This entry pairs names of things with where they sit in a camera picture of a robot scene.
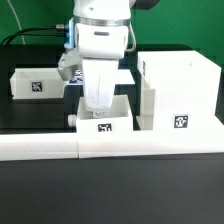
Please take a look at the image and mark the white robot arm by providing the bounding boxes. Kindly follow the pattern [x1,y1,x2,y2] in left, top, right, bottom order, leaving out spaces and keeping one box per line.
[58,0,160,118]

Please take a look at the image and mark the white front drawer tray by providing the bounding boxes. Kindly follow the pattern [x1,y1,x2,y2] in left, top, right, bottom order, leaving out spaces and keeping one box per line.
[68,95,133,135]

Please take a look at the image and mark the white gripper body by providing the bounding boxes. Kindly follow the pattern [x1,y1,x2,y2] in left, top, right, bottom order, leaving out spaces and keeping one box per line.
[82,58,118,112]

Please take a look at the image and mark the white drawer tray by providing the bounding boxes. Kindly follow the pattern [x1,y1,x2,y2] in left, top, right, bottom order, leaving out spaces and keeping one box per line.
[68,95,133,135]
[10,68,65,99]

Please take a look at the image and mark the white L-shaped foam fence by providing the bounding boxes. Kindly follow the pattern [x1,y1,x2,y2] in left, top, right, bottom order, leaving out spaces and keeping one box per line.
[0,120,224,161]

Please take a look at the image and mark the white rear drawer tray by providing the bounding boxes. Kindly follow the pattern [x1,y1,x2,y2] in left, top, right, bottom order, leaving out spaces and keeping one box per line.
[10,68,65,99]

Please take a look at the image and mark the white drawer cabinet box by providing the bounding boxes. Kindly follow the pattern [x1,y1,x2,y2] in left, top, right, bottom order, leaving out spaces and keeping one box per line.
[137,50,223,131]

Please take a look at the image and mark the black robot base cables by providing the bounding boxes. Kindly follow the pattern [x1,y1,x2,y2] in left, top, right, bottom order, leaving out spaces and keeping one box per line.
[0,23,70,46]

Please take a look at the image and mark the white fiducial marker sheet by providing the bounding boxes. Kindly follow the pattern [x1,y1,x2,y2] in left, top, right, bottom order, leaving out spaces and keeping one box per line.
[66,69,135,86]

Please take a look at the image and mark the white cable on backdrop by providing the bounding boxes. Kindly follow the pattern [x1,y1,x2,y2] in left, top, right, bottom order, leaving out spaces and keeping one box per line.
[5,0,26,46]

